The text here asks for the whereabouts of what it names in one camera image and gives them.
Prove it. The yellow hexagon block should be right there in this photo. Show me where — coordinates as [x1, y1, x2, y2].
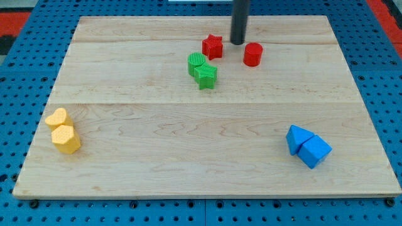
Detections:
[51, 125, 81, 154]

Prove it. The yellow heart block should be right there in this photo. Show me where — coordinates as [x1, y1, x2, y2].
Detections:
[45, 108, 74, 131]

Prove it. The red cylinder block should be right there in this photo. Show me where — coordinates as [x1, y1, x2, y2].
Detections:
[243, 43, 263, 67]

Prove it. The green cylinder block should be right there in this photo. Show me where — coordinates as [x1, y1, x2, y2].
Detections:
[187, 52, 206, 77]

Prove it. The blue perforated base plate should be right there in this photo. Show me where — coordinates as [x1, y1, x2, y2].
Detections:
[1, 1, 401, 225]

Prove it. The red star block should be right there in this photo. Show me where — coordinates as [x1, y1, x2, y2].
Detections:
[202, 34, 223, 60]

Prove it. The blue cube block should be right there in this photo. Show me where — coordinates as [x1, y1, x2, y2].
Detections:
[297, 135, 332, 169]

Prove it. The blue triangle block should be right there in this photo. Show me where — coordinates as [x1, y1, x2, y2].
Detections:
[286, 124, 315, 156]

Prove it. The green star block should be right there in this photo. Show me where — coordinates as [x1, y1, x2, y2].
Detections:
[194, 63, 217, 90]

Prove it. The wooden board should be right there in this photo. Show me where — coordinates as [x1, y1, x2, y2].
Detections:
[13, 16, 401, 200]

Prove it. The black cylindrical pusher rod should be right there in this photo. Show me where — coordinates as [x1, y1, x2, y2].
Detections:
[230, 0, 251, 45]

